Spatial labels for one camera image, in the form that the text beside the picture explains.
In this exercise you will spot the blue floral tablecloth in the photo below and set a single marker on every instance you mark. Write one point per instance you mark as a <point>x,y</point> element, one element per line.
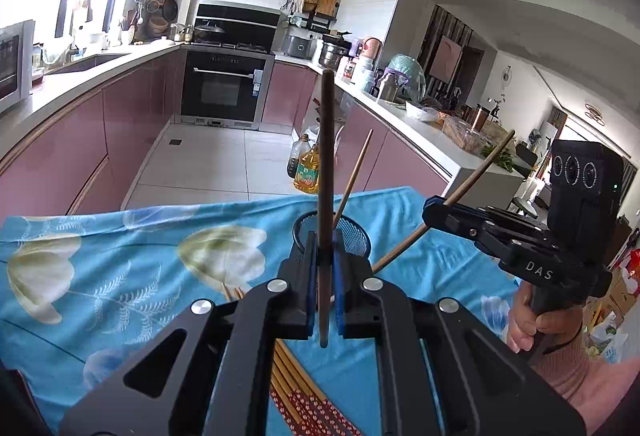
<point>125,276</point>

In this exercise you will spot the black wok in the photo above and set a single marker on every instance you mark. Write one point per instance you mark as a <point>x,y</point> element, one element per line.
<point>207,32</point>

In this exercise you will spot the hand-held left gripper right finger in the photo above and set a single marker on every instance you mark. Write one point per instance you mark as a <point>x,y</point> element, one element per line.
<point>341,288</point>

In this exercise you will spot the clear plastic container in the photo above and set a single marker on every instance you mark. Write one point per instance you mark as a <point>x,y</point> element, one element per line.
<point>465,134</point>

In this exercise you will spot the bunch of chopsticks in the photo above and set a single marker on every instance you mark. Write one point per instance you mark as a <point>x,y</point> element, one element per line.
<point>300,396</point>

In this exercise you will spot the pink wall picture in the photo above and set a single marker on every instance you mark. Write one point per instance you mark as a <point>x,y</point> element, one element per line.
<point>447,61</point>

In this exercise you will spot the wooden bowl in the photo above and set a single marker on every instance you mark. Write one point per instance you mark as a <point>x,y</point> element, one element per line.
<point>158,24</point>

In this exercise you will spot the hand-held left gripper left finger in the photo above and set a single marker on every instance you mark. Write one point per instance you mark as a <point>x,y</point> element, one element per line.
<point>312,288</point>

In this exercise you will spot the dark brown wooden chopstick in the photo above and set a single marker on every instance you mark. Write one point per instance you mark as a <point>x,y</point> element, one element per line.
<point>326,166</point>

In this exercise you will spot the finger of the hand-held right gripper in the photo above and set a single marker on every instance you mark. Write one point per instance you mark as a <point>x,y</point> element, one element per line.
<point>465,211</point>
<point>460,228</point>

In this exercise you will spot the pink lower cabinets by stove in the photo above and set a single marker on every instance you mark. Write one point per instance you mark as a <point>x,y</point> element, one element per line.
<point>400,156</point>

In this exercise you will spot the yellow cooking oil bottle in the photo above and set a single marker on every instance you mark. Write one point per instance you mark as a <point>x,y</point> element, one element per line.
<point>307,171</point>

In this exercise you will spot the steel kettle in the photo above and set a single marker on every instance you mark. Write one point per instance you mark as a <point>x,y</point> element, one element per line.
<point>390,89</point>

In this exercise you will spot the pink lower cabinets by window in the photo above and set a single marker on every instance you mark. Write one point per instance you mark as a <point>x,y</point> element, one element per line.
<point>75,136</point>

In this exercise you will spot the grey rice cooker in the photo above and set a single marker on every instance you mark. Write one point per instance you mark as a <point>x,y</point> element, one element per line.
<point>297,46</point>

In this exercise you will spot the black built-in oven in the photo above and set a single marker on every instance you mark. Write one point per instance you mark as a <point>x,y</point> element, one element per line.
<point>225,86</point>

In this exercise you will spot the black mesh utensil holder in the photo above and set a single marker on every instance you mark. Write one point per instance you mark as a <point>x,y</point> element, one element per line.
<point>357,241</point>

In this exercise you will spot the pink canister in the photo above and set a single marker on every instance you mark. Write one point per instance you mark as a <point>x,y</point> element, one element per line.
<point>371,49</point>

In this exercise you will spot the silver microwave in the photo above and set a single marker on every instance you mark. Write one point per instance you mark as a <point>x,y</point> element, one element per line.
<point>12,66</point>

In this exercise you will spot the dark sauce bottle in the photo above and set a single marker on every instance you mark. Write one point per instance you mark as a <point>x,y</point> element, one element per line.
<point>295,161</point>

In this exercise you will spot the steel stock pot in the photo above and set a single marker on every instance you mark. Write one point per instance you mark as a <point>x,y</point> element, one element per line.
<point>332,55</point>

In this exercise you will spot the green mesh food cover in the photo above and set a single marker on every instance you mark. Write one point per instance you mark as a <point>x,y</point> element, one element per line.
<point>407,71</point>

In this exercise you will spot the black countertop rack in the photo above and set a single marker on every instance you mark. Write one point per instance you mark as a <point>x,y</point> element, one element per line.
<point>320,16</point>

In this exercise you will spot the black range hood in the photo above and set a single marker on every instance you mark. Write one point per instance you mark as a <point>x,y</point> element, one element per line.
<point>235,24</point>

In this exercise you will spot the person's right forearm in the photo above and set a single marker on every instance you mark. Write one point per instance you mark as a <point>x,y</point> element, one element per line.
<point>580,386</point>

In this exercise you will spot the hanging frying pan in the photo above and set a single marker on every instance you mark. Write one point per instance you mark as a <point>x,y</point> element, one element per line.
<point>170,10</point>

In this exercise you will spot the person's right hand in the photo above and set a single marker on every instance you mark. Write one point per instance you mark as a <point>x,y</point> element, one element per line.
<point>520,321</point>

